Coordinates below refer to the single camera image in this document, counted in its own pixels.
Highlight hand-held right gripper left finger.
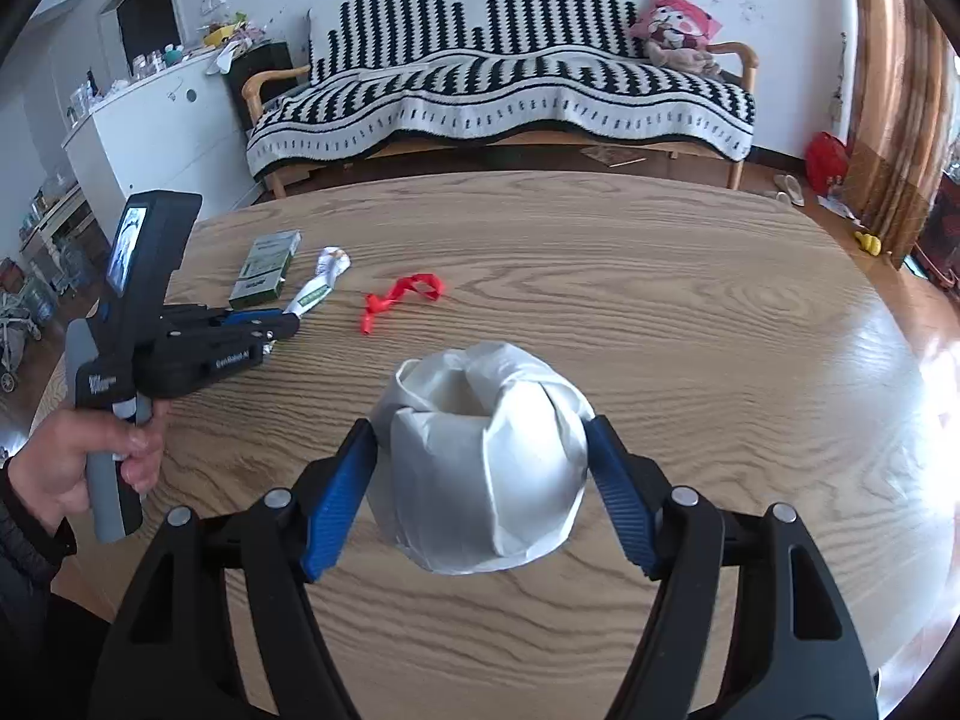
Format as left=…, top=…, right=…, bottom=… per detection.
left=90, top=416, right=380, bottom=720

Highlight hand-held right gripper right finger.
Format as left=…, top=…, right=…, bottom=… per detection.
left=585, top=414, right=878, bottom=720

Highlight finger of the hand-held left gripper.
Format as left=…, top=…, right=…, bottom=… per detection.
left=217, top=313, right=301, bottom=352
left=166, top=304, right=263, bottom=329

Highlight green white carton box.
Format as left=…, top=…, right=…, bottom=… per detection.
left=229, top=231, right=302, bottom=310

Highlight white green wrapper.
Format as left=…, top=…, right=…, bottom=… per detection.
left=279, top=246, right=352, bottom=322

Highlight white plastic bag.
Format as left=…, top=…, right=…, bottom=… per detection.
left=365, top=341, right=597, bottom=577

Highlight person's left forearm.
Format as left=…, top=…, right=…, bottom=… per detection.
left=0, top=457, right=113, bottom=720

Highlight person's left hand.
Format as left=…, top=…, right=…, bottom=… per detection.
left=4, top=397, right=172, bottom=533

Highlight low shelf with baskets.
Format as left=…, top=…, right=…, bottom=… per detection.
left=19, top=180, right=98, bottom=293

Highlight baby stroller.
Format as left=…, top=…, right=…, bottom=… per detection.
left=0, top=259, right=42, bottom=391

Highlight red ribbon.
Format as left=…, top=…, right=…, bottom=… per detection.
left=360, top=274, right=447, bottom=336

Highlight white cabinet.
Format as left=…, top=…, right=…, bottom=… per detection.
left=61, top=52, right=263, bottom=248

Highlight wooden sofa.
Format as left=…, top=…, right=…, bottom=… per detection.
left=244, top=41, right=760, bottom=200

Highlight black speaker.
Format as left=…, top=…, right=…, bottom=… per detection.
left=225, top=41, right=293, bottom=132

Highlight small items on cabinet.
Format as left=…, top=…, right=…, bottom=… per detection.
left=67, top=11, right=267, bottom=121

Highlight black white striped blanket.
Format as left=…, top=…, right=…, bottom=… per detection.
left=246, top=0, right=755, bottom=181

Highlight brown cardboard piece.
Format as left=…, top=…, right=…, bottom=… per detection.
left=585, top=144, right=647, bottom=167

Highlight red bag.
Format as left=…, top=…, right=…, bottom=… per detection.
left=806, top=131, right=852, bottom=192

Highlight dark wooden cabinet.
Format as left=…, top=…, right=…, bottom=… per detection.
left=911, top=172, right=960, bottom=286

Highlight pink brown plush toy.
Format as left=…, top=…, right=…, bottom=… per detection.
left=628, top=0, right=725, bottom=77

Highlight brown curtain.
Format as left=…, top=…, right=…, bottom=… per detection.
left=847, top=0, right=960, bottom=271

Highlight black wall television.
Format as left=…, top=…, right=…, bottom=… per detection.
left=115, top=0, right=185, bottom=72

